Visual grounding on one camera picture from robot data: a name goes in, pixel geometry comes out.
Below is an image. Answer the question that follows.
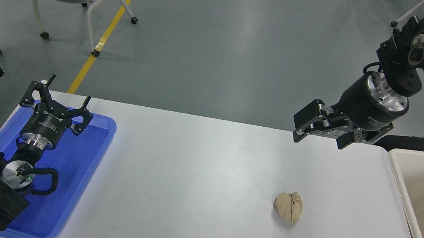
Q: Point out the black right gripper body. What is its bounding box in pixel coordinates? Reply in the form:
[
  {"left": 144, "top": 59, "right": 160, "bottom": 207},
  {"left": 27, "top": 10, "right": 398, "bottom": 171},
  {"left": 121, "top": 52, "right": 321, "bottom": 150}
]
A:
[{"left": 330, "top": 70, "right": 413, "bottom": 140}]

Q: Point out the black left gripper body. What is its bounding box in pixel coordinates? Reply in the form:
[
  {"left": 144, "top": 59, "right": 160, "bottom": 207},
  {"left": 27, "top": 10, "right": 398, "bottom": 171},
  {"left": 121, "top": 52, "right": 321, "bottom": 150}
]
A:
[{"left": 21, "top": 99, "right": 76, "bottom": 147}]

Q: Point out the tan paper ball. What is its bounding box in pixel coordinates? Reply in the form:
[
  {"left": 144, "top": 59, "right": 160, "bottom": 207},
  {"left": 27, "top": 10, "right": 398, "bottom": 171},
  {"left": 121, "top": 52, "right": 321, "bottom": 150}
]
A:
[{"left": 271, "top": 188, "right": 306, "bottom": 225}]

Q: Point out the blue plastic tray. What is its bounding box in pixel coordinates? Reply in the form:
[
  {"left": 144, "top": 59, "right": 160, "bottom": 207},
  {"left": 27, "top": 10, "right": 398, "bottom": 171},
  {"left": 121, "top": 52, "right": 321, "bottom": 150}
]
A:
[{"left": 0, "top": 95, "right": 119, "bottom": 238}]

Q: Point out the white-framed chair on casters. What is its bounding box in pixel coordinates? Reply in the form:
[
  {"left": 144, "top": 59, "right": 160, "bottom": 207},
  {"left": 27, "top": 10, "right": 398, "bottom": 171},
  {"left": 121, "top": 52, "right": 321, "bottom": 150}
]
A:
[{"left": 390, "top": 0, "right": 424, "bottom": 33}]

